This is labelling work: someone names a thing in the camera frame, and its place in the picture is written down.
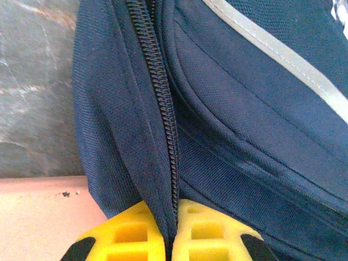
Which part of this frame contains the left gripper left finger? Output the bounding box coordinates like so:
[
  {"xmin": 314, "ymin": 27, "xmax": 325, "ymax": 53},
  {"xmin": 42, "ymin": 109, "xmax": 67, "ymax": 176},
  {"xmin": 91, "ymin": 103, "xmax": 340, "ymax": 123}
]
[{"xmin": 61, "ymin": 200, "xmax": 167, "ymax": 261}]

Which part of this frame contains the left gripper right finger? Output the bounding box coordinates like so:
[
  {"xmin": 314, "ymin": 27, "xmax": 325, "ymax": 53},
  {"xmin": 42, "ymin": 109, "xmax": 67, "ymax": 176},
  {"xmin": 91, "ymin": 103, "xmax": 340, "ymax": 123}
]
[{"xmin": 172, "ymin": 198, "xmax": 281, "ymax": 261}]

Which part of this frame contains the pink pencil case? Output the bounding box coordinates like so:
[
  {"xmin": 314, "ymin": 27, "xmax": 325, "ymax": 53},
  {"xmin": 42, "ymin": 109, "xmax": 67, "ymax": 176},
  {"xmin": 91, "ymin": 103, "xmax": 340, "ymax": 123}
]
[{"xmin": 0, "ymin": 175, "xmax": 109, "ymax": 261}]

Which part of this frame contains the navy blue backpack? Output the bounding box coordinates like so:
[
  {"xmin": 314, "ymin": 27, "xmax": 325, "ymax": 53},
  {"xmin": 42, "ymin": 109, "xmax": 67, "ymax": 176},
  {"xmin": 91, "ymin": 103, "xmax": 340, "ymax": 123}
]
[{"xmin": 72, "ymin": 0, "xmax": 348, "ymax": 261}]

